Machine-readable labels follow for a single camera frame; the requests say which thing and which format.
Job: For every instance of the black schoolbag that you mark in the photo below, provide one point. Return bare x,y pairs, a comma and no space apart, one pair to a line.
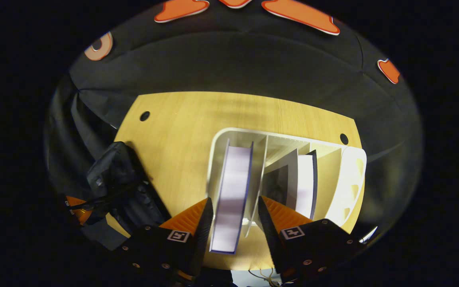
130,191

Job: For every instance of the blue cover book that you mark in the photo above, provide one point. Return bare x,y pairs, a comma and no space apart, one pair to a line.
233,191

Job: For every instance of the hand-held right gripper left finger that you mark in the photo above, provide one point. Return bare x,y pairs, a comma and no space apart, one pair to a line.
203,235

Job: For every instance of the dark grey cover book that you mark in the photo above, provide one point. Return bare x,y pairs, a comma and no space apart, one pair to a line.
305,183

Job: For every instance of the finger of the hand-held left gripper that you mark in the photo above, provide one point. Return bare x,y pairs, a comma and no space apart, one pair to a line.
82,217
76,201

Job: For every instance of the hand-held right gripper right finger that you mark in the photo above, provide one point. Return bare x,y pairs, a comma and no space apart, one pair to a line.
269,235

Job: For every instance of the white bookshelf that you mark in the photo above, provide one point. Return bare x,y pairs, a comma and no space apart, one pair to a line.
351,179

